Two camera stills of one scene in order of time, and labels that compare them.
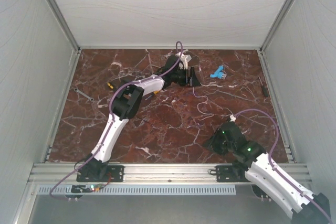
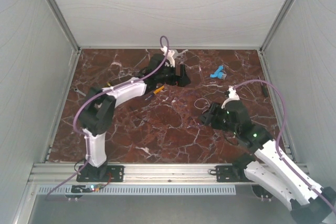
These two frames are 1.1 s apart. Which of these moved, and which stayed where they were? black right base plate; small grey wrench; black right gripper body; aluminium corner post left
Moved: black right gripper body
Stayed: black right base plate; aluminium corner post left; small grey wrench
